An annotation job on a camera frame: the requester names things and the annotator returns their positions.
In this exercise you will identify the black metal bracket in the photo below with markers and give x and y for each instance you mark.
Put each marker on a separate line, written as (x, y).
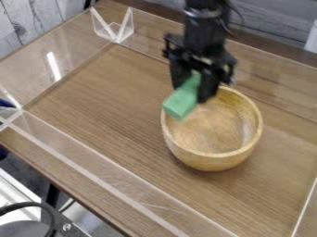
(66, 227)

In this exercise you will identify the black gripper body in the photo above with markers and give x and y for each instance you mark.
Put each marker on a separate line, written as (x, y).
(201, 44)

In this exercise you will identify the green rectangular block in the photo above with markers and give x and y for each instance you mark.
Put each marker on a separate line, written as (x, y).
(181, 102)

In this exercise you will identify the brown wooden bowl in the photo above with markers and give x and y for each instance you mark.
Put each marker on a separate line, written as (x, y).
(216, 138)

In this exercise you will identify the black metal table leg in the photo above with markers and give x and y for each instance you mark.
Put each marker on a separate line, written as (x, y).
(53, 196)

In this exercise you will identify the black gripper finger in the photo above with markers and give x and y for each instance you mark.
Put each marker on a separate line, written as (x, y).
(209, 84)
(181, 71)

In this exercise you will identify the clear acrylic enclosure wall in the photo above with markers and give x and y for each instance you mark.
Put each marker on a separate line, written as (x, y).
(87, 85)

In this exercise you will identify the blue object at edge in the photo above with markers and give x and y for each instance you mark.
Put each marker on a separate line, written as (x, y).
(6, 103)

